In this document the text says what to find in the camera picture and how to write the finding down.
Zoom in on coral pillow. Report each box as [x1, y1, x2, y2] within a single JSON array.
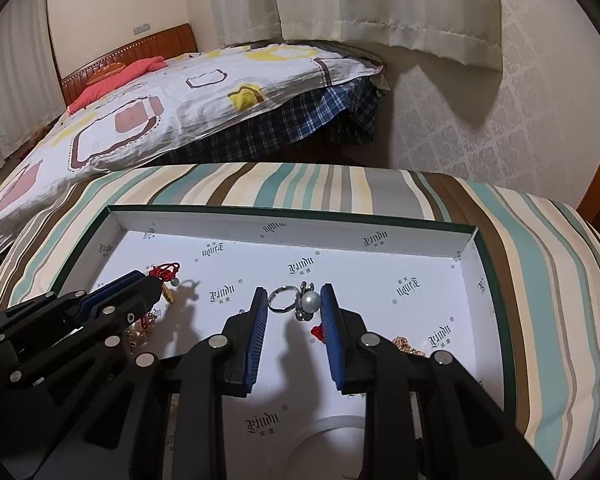
[[67, 57, 167, 114]]

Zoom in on red knotted tassel pendant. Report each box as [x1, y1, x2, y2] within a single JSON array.
[[147, 261, 182, 306]]

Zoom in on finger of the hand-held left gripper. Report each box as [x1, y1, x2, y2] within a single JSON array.
[[0, 270, 149, 337], [0, 275, 162, 461]]

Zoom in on bed with patterned quilt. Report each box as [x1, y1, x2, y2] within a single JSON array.
[[0, 42, 387, 261]]

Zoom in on white printed cardboard box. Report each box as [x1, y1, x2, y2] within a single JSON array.
[[47, 204, 514, 480]]

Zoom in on narrow cream curtain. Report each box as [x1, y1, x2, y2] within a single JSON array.
[[200, 0, 287, 52]]

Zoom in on white jade bangle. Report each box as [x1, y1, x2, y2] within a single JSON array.
[[287, 414, 369, 480]]

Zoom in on sheer striped curtain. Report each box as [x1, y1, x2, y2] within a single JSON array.
[[0, 0, 64, 182]]

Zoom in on wooden headboard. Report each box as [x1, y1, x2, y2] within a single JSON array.
[[60, 23, 199, 107]]

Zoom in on blue plaid bed sheet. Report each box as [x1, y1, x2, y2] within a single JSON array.
[[172, 77, 382, 167]]

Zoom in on orange pillow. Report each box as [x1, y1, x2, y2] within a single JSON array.
[[86, 63, 126, 86]]

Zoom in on silver pearl ring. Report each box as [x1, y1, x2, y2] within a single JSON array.
[[266, 281, 324, 322]]

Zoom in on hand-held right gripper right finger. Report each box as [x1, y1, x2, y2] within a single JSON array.
[[320, 283, 554, 480]]

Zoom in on gold jewelry piece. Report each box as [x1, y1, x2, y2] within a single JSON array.
[[392, 336, 428, 359]]

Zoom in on wide cream curtain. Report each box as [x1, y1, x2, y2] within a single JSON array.
[[267, 0, 507, 72]]

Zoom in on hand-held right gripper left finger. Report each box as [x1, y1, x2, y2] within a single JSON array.
[[30, 286, 271, 480]]

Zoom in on gold chain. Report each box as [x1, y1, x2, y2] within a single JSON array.
[[126, 310, 160, 348]]

